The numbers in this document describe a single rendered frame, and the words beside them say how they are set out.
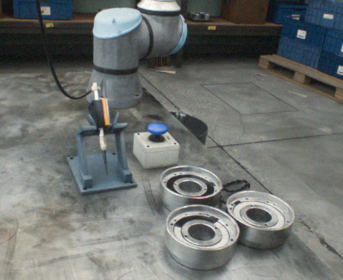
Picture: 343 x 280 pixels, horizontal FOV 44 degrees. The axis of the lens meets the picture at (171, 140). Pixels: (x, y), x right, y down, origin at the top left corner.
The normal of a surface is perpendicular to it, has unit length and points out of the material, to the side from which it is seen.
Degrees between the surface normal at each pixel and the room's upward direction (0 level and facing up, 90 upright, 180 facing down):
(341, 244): 0
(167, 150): 90
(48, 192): 0
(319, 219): 0
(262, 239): 90
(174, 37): 89
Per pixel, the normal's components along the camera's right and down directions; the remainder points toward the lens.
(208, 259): 0.12, 0.44
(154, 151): 0.39, 0.43
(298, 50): -0.85, 0.15
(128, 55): 0.57, 0.40
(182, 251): -0.53, 0.32
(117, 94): 0.25, 0.14
